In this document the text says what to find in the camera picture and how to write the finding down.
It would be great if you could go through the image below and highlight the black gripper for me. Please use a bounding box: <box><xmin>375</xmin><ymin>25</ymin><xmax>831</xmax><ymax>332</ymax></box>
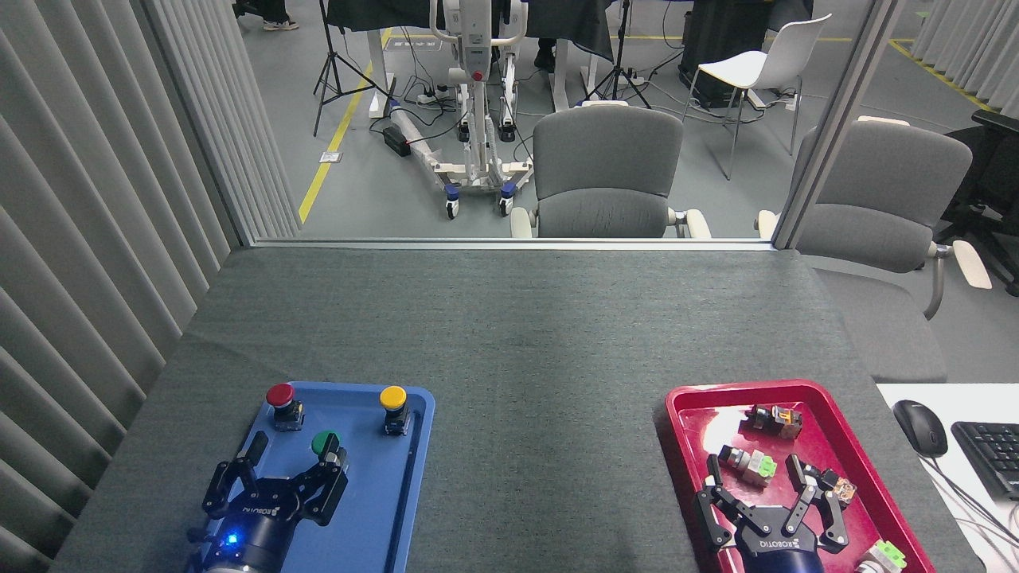
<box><xmin>694</xmin><ymin>454</ymin><xmax>851</xmax><ymax>573</ymax></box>
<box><xmin>202</xmin><ymin>434</ymin><xmax>349</xmax><ymax>571</ymax></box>

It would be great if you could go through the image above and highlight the green push button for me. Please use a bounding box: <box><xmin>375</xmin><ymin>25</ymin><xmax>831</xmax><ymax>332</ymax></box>
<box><xmin>310</xmin><ymin>431</ymin><xmax>344</xmax><ymax>467</ymax></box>

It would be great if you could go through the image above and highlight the red push button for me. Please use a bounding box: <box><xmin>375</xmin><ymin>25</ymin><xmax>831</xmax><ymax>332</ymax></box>
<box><xmin>265</xmin><ymin>383</ymin><xmax>306</xmax><ymax>432</ymax></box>

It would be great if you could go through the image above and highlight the yellow push button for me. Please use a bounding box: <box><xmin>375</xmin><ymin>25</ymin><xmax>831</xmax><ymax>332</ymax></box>
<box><xmin>379</xmin><ymin>385</ymin><xmax>412</xmax><ymax>436</ymax></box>

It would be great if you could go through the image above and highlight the blue plastic tray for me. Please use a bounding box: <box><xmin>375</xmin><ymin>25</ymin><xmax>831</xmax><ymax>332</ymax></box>
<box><xmin>187</xmin><ymin>380</ymin><xmax>436</xmax><ymax>573</ymax></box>

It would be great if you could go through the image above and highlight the red plastic tray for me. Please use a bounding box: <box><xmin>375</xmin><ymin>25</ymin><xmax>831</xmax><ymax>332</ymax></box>
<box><xmin>665</xmin><ymin>380</ymin><xmax>936</xmax><ymax>573</ymax></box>

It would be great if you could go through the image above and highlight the white desk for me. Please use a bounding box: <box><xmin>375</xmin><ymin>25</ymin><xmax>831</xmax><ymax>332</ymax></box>
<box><xmin>876</xmin><ymin>384</ymin><xmax>1019</xmax><ymax>573</ymax></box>

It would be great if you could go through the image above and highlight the black computer mouse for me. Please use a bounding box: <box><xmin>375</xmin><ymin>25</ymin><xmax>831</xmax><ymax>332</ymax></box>
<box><xmin>892</xmin><ymin>400</ymin><xmax>949</xmax><ymax>458</ymax></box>

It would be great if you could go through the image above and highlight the black keyboard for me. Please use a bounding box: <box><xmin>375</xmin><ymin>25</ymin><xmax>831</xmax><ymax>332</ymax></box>
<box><xmin>951</xmin><ymin>421</ymin><xmax>1019</xmax><ymax>501</ymax></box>

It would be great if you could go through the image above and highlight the grey office chair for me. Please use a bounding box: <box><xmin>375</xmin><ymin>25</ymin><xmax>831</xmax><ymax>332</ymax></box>
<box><xmin>756</xmin><ymin>116</ymin><xmax>993</xmax><ymax>384</ymax></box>
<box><xmin>509</xmin><ymin>101</ymin><xmax>712</xmax><ymax>239</ymax></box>

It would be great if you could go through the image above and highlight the black office chair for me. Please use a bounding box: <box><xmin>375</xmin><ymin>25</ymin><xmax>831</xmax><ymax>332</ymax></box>
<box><xmin>935</xmin><ymin>109</ymin><xmax>1019</xmax><ymax>297</ymax></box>

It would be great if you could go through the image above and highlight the black tripod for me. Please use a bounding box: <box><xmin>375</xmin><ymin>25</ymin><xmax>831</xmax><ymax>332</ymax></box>
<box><xmin>313</xmin><ymin>0</ymin><xmax>392</xmax><ymax>138</ymax></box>
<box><xmin>584</xmin><ymin>0</ymin><xmax>652</xmax><ymax>110</ymax></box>

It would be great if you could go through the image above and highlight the white plastic chair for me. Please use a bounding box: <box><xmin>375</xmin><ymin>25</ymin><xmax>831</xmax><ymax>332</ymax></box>
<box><xmin>682</xmin><ymin>14</ymin><xmax>833</xmax><ymax>181</ymax></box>

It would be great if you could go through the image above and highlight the white wheeled stand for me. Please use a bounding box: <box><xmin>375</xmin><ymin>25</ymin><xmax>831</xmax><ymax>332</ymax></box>
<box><xmin>390</xmin><ymin>0</ymin><xmax>536</xmax><ymax>220</ymax></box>

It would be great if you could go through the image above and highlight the black draped table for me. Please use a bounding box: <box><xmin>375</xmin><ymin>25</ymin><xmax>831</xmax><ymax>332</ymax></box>
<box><xmin>326</xmin><ymin>0</ymin><xmax>615</xmax><ymax>63</ymax></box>

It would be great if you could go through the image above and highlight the silver switch with green block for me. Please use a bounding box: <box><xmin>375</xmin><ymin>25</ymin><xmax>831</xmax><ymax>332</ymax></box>
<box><xmin>856</xmin><ymin>540</ymin><xmax>907</xmax><ymax>573</ymax></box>
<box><xmin>717</xmin><ymin>446</ymin><xmax>778</xmax><ymax>488</ymax></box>

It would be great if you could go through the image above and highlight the black orange switch block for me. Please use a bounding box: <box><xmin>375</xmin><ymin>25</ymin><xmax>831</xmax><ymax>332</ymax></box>
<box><xmin>744</xmin><ymin>403</ymin><xmax>803</xmax><ymax>440</ymax></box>
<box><xmin>800</xmin><ymin>467</ymin><xmax>857</xmax><ymax>510</ymax></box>

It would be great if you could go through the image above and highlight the grey mouse cable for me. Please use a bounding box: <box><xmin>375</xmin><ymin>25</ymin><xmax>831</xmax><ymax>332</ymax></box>
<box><xmin>925</xmin><ymin>456</ymin><xmax>1019</xmax><ymax>554</ymax></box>

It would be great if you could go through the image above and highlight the silver frame post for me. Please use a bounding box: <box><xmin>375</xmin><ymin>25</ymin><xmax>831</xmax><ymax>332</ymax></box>
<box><xmin>771</xmin><ymin>0</ymin><xmax>908</xmax><ymax>250</ymax></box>

